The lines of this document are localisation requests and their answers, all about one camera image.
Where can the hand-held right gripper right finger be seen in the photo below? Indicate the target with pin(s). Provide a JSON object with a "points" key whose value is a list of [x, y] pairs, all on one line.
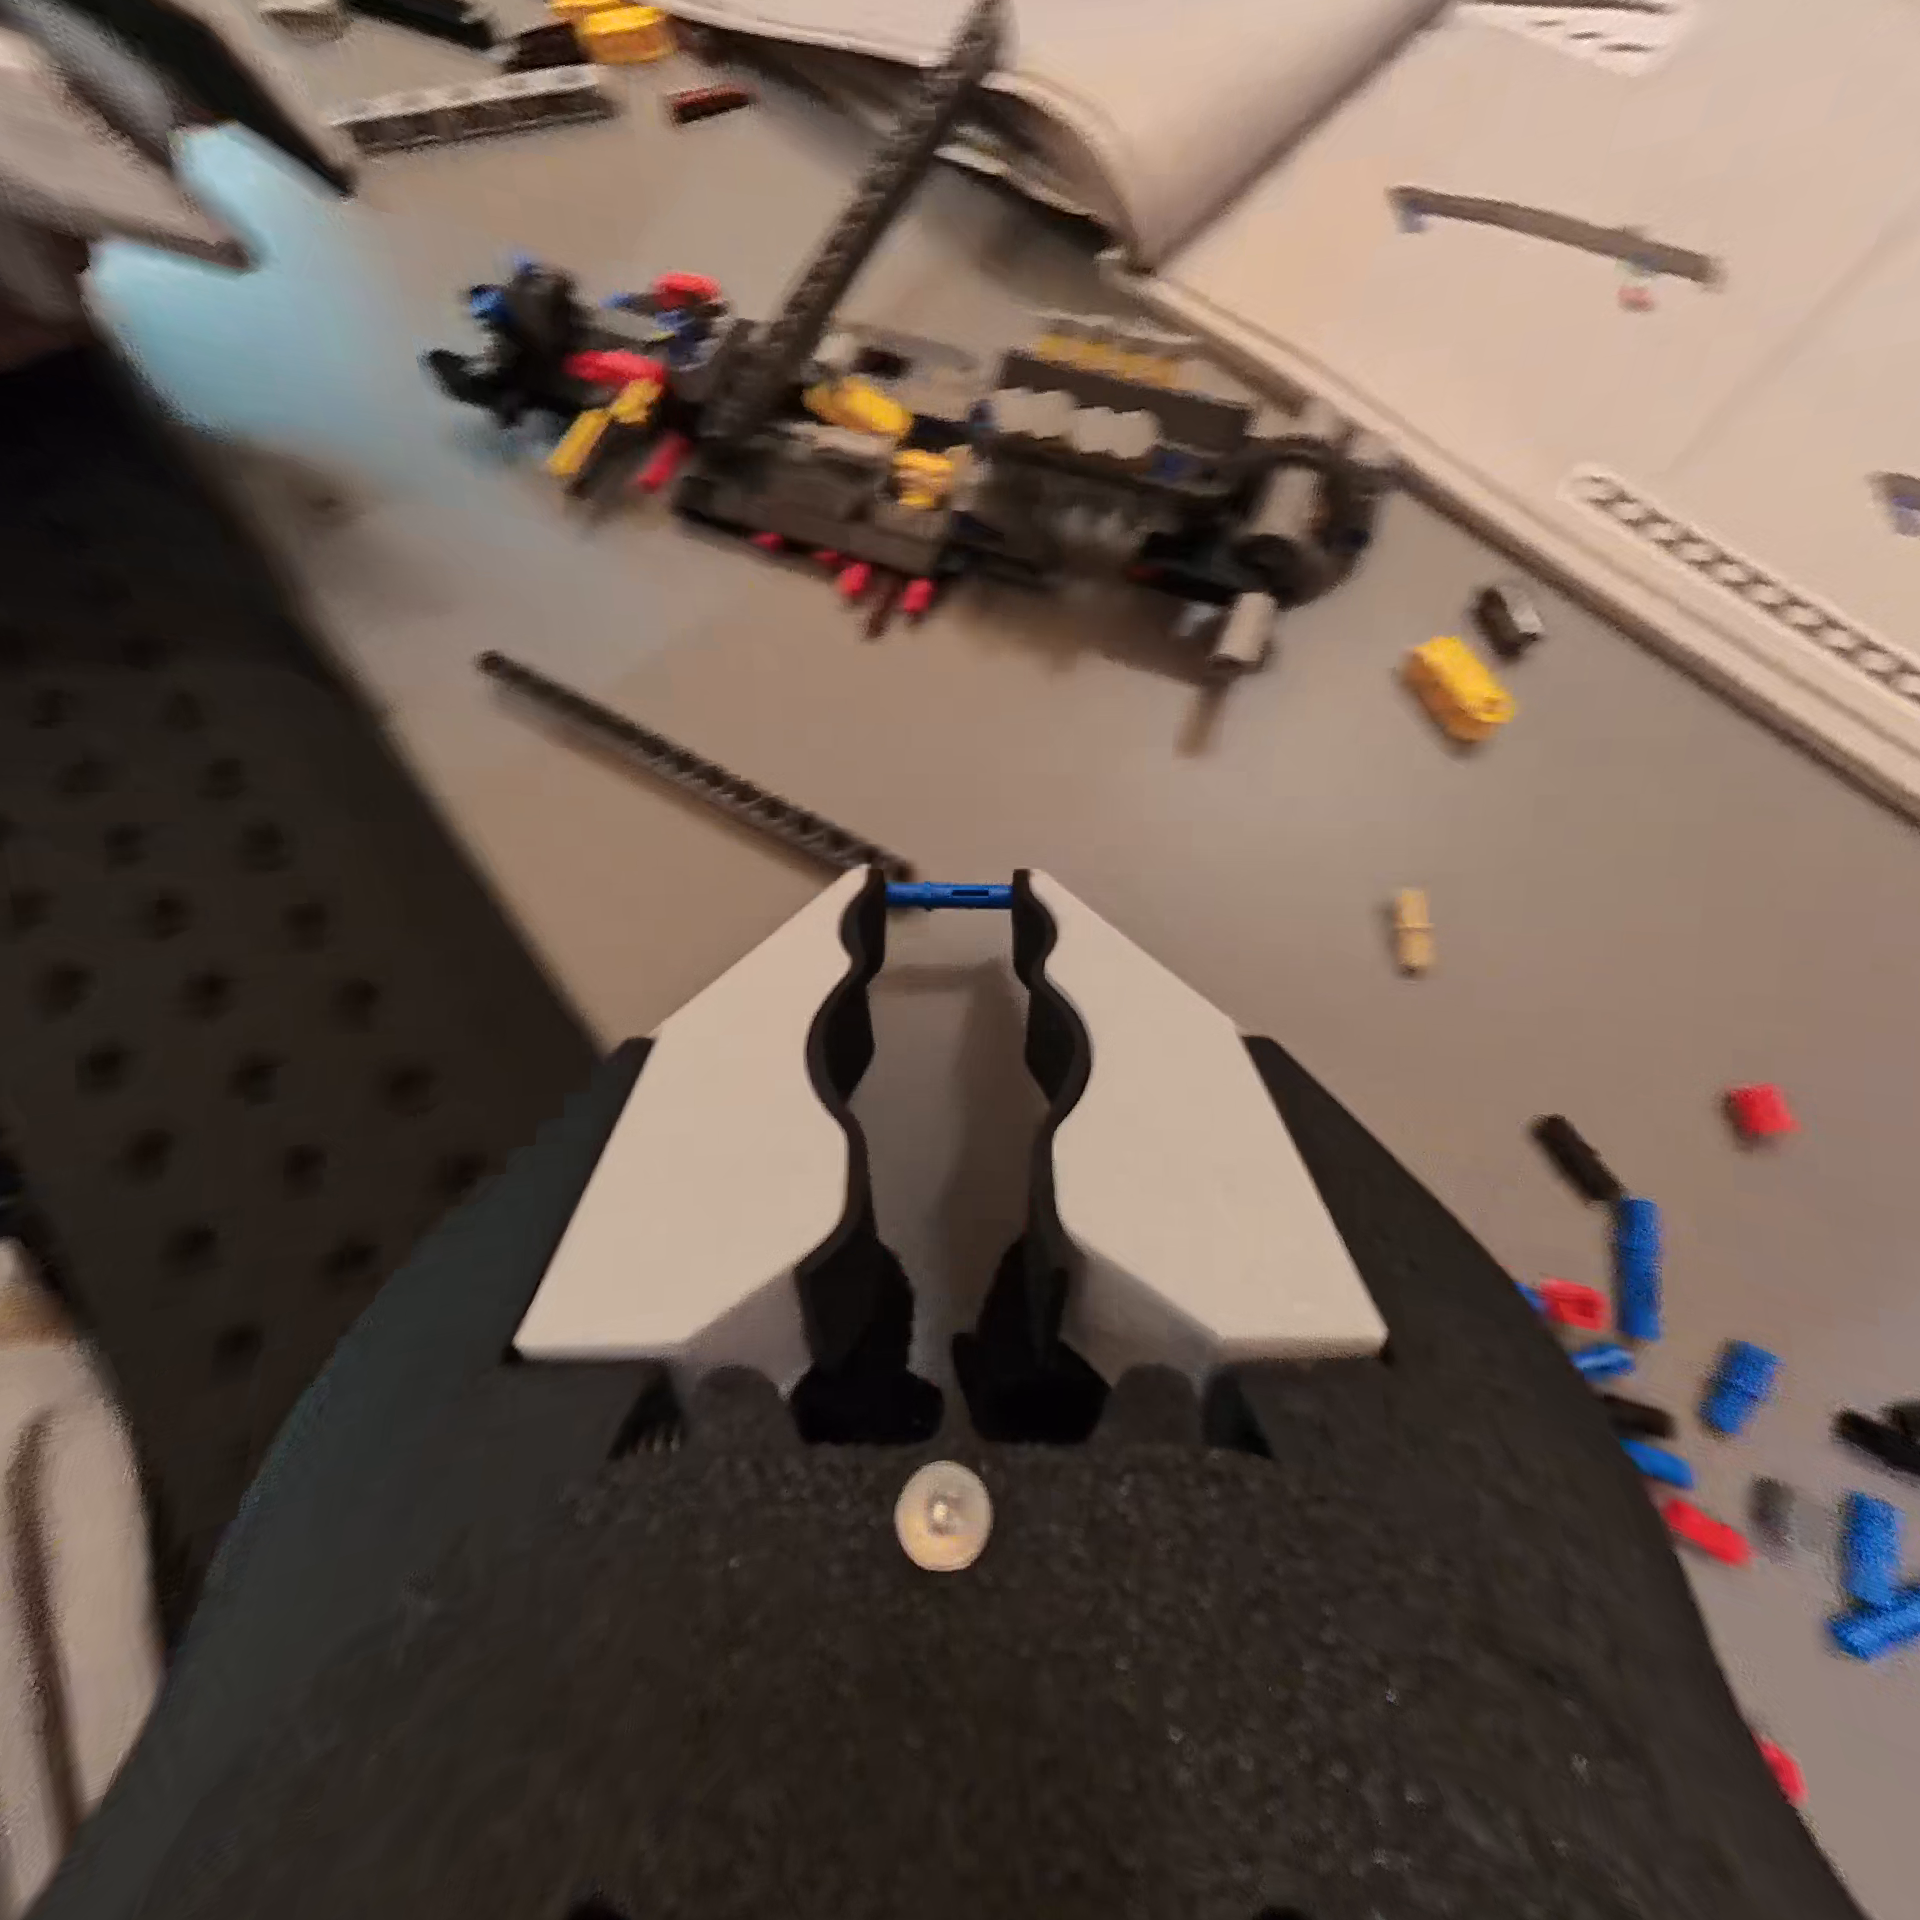
{"points": [[1213, 1202]]}

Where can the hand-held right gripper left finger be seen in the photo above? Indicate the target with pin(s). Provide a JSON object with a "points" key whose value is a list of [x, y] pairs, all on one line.
{"points": [[691, 1202]]}

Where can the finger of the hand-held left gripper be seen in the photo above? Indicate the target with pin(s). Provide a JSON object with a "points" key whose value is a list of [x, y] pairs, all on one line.
{"points": [[91, 164]]}

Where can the blue long lego pin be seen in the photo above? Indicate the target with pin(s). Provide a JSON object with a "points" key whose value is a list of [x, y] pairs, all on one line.
{"points": [[947, 897]]}

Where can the long dark grey lego beam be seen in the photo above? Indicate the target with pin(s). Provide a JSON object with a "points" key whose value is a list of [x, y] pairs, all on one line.
{"points": [[857, 242], [676, 755]]}

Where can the red small lego bush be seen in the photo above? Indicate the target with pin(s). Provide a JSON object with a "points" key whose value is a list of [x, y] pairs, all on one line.
{"points": [[1759, 1115]]}

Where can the grey lego car chassis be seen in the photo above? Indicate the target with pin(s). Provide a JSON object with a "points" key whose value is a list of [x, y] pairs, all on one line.
{"points": [[1051, 450]]}

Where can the black flat lego panel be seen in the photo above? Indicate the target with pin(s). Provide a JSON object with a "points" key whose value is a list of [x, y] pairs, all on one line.
{"points": [[422, 14]]}

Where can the long light grey lego beam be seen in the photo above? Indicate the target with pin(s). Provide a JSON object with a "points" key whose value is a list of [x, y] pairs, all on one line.
{"points": [[483, 106]]}

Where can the tan lego pin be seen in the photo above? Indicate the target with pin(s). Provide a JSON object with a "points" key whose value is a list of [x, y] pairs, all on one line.
{"points": [[1413, 929]]}

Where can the large yellow lego liftarm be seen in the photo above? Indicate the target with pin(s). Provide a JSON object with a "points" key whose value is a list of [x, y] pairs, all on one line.
{"points": [[632, 28]]}

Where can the pile of small lego pins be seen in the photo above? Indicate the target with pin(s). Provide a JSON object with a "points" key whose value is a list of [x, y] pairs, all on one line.
{"points": [[1639, 1259]]}

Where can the yellow lego connector block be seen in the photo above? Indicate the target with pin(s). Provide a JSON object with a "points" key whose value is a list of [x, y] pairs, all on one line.
{"points": [[1459, 687]]}

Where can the dark grey lego connector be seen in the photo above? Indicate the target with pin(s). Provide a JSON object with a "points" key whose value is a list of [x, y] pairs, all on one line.
{"points": [[1509, 617]]}

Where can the open lego instruction booklet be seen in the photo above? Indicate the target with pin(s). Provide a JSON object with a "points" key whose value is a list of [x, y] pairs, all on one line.
{"points": [[1499, 150]]}

